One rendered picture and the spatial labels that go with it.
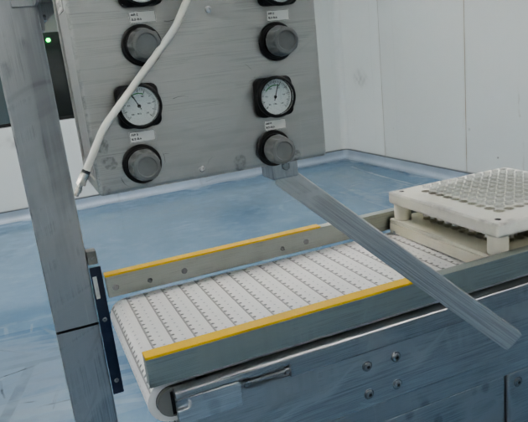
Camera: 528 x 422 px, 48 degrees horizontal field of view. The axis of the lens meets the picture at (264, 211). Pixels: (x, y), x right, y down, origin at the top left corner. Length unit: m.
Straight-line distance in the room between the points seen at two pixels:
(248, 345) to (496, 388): 0.44
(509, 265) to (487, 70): 4.23
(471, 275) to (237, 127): 0.37
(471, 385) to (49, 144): 0.66
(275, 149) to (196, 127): 0.07
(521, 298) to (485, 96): 4.24
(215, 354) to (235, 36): 0.32
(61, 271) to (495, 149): 4.41
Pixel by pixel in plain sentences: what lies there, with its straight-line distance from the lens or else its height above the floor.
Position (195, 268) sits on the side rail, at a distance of 0.89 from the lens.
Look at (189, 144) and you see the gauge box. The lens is 0.53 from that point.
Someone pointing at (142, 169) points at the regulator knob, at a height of 1.18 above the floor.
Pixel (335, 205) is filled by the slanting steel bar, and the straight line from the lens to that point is 0.62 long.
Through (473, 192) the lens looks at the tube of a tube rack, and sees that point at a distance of 0.93.
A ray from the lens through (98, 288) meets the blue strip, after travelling 0.87.
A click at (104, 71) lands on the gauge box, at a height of 1.26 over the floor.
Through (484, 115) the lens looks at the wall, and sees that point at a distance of 5.06.
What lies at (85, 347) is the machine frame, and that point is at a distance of 0.91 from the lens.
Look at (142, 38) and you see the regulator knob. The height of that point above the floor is 1.28.
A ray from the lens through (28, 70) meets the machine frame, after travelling 0.83.
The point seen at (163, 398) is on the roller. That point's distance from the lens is 0.65.
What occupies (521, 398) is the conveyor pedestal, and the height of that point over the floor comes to 0.72.
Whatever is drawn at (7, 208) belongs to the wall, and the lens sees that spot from 5.92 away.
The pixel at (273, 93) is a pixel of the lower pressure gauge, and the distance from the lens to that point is 0.54.
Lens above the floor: 1.26
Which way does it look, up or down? 15 degrees down
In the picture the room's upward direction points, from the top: 6 degrees counter-clockwise
